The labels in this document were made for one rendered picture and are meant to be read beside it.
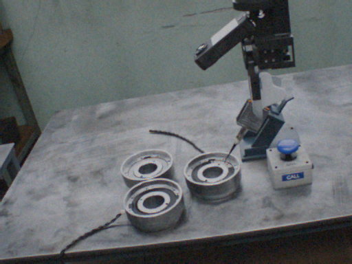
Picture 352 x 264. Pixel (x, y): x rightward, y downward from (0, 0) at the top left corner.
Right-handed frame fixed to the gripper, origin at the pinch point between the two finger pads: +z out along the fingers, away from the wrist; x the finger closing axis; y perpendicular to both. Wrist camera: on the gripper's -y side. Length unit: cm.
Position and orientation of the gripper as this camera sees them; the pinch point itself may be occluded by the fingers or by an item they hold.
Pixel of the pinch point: (255, 110)
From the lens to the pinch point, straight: 74.6
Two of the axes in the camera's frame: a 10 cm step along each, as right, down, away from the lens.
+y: 9.8, -1.4, -1.2
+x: 0.5, -4.5, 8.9
